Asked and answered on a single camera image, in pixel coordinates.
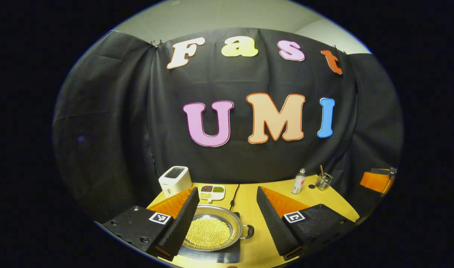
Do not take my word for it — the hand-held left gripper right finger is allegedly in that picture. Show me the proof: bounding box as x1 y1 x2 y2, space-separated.
257 186 357 261

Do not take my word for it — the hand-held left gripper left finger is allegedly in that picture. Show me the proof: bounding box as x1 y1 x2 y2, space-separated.
102 187 200 260

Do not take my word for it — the heap of yellow beans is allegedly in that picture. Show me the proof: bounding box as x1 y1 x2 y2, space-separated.
185 218 232 248

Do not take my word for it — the steel pot with black handle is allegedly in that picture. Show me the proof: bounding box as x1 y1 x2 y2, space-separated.
182 204 255 252

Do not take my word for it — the black induction cooktop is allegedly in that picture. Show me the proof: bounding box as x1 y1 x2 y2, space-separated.
178 211 243 264

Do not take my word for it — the white divided bean dish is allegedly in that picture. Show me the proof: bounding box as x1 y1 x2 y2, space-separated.
199 184 226 203

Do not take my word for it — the white toaster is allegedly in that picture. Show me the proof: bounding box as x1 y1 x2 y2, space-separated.
158 166 193 198

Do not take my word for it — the small white bottle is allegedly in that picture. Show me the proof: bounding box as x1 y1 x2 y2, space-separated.
291 168 306 195

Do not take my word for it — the clear glass cup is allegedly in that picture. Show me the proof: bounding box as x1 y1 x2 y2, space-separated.
316 173 333 191

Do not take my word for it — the black power cable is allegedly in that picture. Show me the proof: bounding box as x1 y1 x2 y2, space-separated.
230 184 241 211

